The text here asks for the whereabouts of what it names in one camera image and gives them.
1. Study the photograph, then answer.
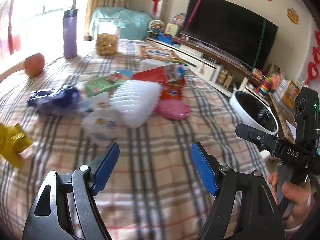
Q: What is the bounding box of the purple thermos bottle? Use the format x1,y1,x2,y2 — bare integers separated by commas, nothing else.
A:
63,9,78,59

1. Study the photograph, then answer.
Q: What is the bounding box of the rainbow stacking ring toy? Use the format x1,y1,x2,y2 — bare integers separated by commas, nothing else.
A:
259,77,273,98

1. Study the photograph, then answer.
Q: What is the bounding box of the blue wrapper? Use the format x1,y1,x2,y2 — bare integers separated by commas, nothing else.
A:
27,85,80,117

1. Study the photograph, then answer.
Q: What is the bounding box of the white printed wrapper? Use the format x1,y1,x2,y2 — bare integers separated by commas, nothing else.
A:
76,92,120,147

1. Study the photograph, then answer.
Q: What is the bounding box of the white tissue pack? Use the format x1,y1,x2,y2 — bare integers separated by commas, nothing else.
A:
139,59,169,70

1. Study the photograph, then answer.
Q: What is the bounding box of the pink plastic piece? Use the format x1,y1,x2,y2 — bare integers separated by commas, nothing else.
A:
154,99,190,120

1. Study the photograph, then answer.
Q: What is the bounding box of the teal covered furniture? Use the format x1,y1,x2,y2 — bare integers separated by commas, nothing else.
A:
88,7,153,40

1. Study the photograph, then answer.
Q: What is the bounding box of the red carton box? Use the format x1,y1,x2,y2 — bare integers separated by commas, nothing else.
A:
132,63,184,84

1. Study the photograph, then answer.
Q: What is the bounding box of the white trash bin black liner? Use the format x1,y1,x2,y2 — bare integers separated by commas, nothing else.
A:
229,90,279,135

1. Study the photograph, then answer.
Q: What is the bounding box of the marble side counter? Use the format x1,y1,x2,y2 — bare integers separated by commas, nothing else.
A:
267,93,296,143

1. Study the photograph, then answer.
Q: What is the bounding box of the green snack box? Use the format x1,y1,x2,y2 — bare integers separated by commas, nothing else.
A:
84,73,128,97

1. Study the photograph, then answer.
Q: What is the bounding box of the orange snack bag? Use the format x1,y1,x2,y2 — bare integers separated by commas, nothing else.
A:
160,78,185,100

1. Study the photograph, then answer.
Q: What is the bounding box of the orange children's book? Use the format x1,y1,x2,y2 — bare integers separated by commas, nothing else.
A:
139,46,185,64

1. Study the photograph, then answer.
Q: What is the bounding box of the clear jar of snacks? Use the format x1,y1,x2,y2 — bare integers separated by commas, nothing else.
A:
95,17,120,56

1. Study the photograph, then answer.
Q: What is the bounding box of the plaid blanket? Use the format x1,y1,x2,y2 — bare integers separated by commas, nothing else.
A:
1,40,268,239

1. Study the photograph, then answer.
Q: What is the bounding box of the black television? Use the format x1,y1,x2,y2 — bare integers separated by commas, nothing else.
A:
183,0,278,70

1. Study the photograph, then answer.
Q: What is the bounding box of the toy ferris wheel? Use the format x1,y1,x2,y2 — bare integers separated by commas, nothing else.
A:
147,20,164,38

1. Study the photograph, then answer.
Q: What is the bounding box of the yellow toy box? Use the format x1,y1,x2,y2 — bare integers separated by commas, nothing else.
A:
280,80,302,110

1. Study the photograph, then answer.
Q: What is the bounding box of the yellow wrapper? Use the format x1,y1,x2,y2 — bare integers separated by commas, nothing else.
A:
1,124,33,168

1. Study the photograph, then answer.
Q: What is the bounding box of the right hand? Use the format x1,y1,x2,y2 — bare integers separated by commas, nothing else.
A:
281,180,311,230

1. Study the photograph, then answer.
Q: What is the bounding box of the white TV cabinet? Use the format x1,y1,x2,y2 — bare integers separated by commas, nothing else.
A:
145,37,251,98

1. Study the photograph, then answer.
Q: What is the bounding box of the red apple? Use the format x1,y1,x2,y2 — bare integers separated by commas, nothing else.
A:
24,53,44,77

